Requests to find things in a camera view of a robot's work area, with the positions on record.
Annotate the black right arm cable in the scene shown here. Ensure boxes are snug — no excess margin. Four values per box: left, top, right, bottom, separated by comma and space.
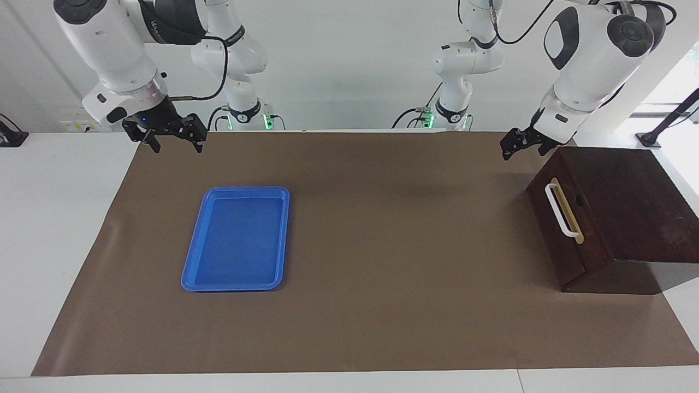
168, 35, 229, 102

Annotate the dark wooden drawer cabinet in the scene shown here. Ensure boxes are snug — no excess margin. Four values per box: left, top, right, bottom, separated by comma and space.
526, 146, 699, 295

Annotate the dark wood drawer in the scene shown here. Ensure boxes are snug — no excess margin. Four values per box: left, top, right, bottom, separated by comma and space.
526, 162, 611, 293

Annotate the white wall socket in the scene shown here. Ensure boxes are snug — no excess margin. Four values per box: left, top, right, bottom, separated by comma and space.
59, 109, 129, 133

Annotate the black camera stand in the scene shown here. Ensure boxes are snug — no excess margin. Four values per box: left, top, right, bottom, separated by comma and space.
636, 87, 699, 149

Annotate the black desk mount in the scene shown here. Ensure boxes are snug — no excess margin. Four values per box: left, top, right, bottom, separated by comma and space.
0, 114, 29, 148

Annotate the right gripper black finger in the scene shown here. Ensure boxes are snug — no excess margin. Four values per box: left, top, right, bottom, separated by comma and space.
182, 114, 209, 154
121, 121, 162, 154

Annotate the blue plastic tray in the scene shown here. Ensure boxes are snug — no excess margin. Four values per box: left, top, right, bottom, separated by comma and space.
181, 187, 291, 293

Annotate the black base cable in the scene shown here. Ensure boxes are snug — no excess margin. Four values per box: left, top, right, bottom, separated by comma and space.
392, 82, 444, 129
206, 105, 231, 132

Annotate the brown table mat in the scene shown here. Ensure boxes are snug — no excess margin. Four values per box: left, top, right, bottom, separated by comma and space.
31, 131, 699, 377

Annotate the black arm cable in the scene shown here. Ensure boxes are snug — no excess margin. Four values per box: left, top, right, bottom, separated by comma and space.
168, 35, 229, 102
488, 0, 678, 46

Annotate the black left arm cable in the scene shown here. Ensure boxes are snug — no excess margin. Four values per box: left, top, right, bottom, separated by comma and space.
488, 0, 678, 46

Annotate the white drawer handle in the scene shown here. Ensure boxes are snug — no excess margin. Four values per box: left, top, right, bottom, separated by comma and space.
544, 177, 585, 245

